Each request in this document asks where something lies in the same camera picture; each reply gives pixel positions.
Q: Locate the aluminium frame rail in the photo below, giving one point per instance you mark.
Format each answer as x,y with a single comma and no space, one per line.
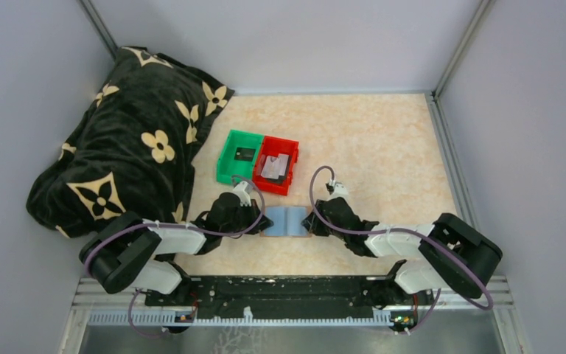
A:
458,195

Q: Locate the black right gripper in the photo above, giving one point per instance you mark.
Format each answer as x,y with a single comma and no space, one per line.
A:
311,223

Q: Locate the silver credit card black stripe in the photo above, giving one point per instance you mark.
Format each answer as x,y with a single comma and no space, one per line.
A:
281,163

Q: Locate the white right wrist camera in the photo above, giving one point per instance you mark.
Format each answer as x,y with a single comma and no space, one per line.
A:
336,190

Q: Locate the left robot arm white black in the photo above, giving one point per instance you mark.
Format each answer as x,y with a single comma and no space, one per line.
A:
125,254

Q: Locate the black card in green bin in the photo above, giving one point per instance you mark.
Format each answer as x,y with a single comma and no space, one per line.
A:
244,154

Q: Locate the brown leather card holder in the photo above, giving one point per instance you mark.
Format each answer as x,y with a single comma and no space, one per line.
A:
287,221

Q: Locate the green plastic bin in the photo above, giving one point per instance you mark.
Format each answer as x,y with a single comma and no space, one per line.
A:
227,166

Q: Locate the black floral blanket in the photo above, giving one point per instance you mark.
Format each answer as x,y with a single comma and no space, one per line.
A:
133,149

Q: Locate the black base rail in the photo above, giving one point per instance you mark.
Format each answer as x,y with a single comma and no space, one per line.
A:
374,291

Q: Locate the black card in red bin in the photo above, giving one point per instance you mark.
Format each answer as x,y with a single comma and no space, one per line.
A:
280,180

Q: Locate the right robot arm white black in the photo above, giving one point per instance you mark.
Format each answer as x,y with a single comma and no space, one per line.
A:
382,240

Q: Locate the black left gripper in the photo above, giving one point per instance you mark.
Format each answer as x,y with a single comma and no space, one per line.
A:
253,212

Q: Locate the red plastic bin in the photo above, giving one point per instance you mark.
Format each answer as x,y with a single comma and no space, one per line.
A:
273,146

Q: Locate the white VIP card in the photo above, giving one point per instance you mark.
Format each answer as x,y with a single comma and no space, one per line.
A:
268,170

